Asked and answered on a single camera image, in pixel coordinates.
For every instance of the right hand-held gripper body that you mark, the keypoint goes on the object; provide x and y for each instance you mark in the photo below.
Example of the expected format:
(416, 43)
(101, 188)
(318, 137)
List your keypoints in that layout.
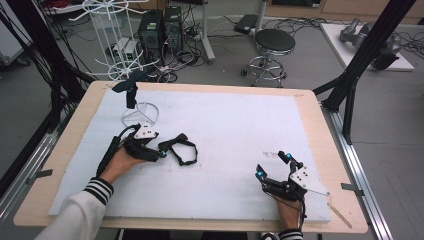
(286, 190)

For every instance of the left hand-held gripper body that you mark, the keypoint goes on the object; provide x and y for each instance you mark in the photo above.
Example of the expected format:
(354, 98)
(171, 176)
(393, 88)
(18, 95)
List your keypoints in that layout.
(140, 148)

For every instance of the person's right hand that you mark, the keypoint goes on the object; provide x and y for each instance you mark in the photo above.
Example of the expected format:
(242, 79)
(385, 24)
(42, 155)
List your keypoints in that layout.
(289, 213)

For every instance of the person's left hand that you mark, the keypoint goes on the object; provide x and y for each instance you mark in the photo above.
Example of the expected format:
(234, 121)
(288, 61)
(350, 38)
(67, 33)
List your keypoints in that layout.
(120, 165)

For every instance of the white foam mat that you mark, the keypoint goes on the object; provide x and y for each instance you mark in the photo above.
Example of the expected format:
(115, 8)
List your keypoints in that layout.
(226, 160)

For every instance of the thin wooden stick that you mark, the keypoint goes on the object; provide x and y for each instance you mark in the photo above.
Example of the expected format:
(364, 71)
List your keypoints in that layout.
(339, 215)

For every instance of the small white green device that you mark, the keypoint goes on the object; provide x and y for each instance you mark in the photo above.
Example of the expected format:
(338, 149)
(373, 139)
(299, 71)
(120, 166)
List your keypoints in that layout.
(128, 50)

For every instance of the black computer tower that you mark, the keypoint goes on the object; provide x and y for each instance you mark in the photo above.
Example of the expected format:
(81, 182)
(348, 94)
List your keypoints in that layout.
(150, 33)
(173, 28)

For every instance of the black round stool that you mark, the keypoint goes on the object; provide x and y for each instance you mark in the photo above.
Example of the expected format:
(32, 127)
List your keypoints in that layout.
(274, 41)

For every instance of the white floor board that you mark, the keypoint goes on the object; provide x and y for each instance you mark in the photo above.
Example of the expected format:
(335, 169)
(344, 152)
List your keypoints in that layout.
(336, 43)

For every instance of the white desk leg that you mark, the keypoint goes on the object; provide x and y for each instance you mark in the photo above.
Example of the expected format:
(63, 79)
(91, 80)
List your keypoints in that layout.
(260, 16)
(207, 36)

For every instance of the flat black box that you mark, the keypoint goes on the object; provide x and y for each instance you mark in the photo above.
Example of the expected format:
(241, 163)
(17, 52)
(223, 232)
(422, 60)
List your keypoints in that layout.
(246, 23)

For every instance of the grey machine part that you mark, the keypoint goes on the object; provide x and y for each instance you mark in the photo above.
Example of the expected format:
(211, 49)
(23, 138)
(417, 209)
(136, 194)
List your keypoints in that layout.
(353, 33)

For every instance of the metal bracket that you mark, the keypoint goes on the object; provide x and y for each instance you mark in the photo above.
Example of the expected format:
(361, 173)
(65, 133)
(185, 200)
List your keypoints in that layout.
(351, 189)
(40, 176)

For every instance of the aluminium rail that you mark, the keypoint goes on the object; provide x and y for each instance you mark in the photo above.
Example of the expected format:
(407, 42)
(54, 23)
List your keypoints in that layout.
(356, 166)
(23, 176)

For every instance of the black metal frame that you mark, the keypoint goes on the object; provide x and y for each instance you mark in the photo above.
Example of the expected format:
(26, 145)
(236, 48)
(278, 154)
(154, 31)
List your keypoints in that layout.
(366, 50)
(36, 43)

